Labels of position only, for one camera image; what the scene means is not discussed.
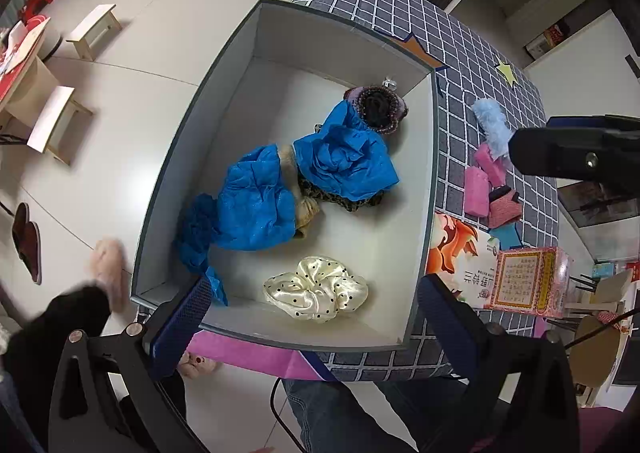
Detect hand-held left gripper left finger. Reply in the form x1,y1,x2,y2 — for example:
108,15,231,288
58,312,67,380
48,274,213,453

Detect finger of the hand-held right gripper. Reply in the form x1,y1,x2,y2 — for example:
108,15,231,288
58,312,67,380
546,114,640,133
507,124,640,195

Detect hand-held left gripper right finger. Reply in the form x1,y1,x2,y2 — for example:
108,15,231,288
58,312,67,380
417,274,581,453

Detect light blue fluffy scrunchie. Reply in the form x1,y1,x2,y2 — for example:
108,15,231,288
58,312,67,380
470,98,516,161

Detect cream polka dot scrunchie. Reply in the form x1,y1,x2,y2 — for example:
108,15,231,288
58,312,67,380
263,255,370,324

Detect blue ruffled cloth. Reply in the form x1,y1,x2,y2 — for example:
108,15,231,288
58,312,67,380
174,143,300,306

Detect leopard print cloth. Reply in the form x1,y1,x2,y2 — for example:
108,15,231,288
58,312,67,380
297,173,386,214

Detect beige knit cloth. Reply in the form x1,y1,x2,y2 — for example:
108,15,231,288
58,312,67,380
277,146,321,239

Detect blue shiny cloth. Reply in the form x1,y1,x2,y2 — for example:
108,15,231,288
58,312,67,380
292,100,401,201

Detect dark beaded scrunchie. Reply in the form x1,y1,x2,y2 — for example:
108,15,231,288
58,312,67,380
344,86,408,134

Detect grey cardboard box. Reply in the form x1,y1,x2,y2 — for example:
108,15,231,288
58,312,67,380
130,0,443,351

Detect pink fluffy slipper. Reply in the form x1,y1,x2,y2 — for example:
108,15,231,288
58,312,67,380
177,350,219,379
90,239,130,314

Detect magenta bed sheet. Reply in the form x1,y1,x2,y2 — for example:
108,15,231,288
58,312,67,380
187,328,323,380

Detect fox print tissue pack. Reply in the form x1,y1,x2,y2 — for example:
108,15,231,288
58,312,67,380
425,210,501,311

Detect pink patterned box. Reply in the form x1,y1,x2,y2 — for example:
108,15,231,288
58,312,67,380
482,247,571,319

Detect small red box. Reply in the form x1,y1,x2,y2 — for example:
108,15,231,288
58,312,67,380
545,22,572,46

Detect pink sponge with black band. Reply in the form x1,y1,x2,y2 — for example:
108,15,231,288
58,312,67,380
487,186,521,230

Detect blue sponge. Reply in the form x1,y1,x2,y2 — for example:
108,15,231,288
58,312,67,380
487,226,521,249

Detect pink flat sponge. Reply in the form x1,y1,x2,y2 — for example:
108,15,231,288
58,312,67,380
463,167,493,218

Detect person's denim legs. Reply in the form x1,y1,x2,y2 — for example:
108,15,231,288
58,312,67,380
282,373,501,453

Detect wooden chair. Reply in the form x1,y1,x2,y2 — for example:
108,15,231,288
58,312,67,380
567,268,637,409

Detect pair of brown slippers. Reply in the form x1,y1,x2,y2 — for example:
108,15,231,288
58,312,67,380
12,203,43,285

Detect white low stool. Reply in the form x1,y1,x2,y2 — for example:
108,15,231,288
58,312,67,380
27,86,94,166

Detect table with red cloth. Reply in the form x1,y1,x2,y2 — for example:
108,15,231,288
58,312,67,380
0,17,62,134

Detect wooden stool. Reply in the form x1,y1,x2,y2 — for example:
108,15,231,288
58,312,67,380
66,4,123,61

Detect black cable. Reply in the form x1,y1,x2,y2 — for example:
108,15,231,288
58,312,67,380
270,375,307,453

